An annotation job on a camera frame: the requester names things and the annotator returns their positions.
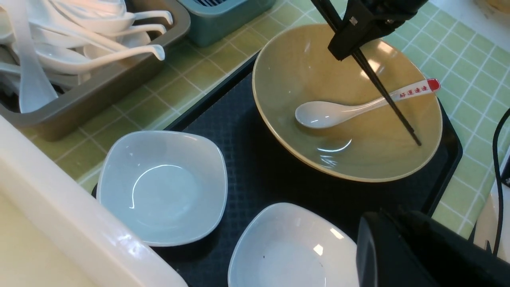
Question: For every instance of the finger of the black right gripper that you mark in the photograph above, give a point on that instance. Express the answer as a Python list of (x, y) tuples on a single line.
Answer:
[(368, 20)]

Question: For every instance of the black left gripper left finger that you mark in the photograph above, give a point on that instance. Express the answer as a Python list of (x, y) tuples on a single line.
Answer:
[(383, 257)]

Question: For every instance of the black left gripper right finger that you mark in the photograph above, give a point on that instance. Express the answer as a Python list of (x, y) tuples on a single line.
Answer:
[(450, 259)]

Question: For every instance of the black chopstick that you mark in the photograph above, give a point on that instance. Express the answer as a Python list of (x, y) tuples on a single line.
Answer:
[(392, 101), (382, 89)]

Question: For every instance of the large tan noodle bowl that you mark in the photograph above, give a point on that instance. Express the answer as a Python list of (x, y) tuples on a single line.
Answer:
[(296, 67)]

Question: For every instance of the white square dish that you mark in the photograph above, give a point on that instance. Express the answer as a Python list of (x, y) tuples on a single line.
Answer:
[(170, 188), (286, 245)]

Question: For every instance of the white spoon with red handle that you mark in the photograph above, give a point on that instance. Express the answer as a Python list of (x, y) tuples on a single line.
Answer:
[(320, 114)]

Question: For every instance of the green tiled table mat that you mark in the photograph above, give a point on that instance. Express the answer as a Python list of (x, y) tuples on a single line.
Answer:
[(472, 64)]

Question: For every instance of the black serving tray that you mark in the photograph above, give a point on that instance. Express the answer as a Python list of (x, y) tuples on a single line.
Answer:
[(261, 173)]

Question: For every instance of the blue chopstick bin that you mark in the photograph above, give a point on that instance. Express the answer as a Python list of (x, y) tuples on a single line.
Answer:
[(212, 20)]

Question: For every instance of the pile of white spoons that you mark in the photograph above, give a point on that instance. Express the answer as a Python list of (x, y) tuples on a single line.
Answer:
[(70, 37)]

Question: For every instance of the grey spoon bin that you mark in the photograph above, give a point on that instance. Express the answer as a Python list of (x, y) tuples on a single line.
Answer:
[(106, 86)]

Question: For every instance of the large white plastic tub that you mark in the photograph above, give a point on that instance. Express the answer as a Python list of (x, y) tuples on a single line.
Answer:
[(55, 234)]

